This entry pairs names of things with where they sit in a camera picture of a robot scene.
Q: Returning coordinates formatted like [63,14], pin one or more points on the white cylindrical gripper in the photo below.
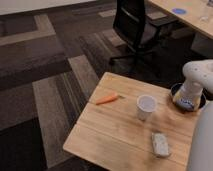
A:
[190,91]

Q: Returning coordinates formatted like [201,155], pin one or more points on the dark ceramic bowl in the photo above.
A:
[176,87]

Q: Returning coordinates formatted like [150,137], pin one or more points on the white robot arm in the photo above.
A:
[201,151]

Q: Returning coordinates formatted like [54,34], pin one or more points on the white paper cup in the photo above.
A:
[146,105]

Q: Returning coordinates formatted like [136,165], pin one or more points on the orange carrot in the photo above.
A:
[107,99]

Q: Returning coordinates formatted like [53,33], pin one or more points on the black office chair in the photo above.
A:
[140,32]

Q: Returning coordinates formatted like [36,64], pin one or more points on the clear drinking glass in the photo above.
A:
[207,11]

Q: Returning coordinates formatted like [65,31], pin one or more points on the light wooden background desk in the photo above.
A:
[192,17]

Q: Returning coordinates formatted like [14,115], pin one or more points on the blue round disc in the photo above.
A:
[179,11]

